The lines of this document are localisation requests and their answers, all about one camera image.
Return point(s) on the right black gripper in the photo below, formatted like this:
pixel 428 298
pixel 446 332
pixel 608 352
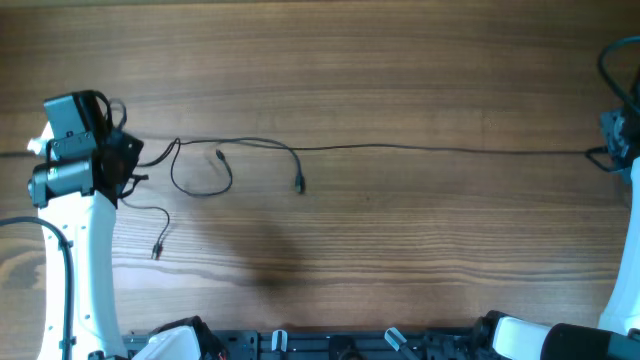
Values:
pixel 611 126

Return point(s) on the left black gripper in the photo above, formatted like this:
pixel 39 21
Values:
pixel 129 146

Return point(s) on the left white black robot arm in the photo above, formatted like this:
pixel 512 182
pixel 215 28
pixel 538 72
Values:
pixel 88 161

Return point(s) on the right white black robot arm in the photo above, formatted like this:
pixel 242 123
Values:
pixel 621 314

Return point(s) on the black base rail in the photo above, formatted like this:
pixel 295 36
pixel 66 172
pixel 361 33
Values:
pixel 431 344

